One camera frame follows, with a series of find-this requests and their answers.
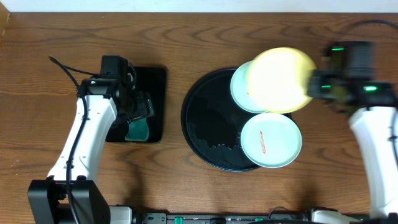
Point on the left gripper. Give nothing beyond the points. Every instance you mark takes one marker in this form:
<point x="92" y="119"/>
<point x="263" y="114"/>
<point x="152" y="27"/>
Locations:
<point x="145" y="107"/>

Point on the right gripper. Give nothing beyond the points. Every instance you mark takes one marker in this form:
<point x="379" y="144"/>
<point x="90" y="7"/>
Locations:
<point x="315" y="76"/>

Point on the green sponge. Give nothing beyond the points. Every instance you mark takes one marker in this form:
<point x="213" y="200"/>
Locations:
<point x="138" y="131"/>

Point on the yellow plate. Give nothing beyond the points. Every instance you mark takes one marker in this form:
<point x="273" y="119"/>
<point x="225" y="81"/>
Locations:
<point x="277" y="80"/>

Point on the light blue plate bottom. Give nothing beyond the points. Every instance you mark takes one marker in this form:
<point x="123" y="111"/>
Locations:
<point x="271" y="140"/>

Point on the light blue plate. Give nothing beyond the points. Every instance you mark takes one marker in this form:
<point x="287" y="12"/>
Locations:
<point x="239" y="90"/>
<point x="271" y="140"/>

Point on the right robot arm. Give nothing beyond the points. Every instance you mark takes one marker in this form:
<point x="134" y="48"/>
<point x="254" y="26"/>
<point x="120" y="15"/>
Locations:
<point x="372" y="109"/>

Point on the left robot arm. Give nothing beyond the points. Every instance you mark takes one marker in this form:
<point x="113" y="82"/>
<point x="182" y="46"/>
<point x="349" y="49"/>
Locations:
<point x="104" y="111"/>

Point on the black rectangular tray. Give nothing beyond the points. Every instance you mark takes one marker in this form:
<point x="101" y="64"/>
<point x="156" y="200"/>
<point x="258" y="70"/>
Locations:
<point x="153" y="81"/>

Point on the black round tray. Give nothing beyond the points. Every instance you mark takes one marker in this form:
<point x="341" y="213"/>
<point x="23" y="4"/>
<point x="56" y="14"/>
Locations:
<point x="212" y="122"/>

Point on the light blue plate top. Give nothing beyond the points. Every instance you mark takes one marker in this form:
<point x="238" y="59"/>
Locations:
<point x="239" y="90"/>

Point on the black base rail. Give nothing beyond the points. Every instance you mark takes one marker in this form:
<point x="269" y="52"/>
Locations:
<point x="163" y="218"/>

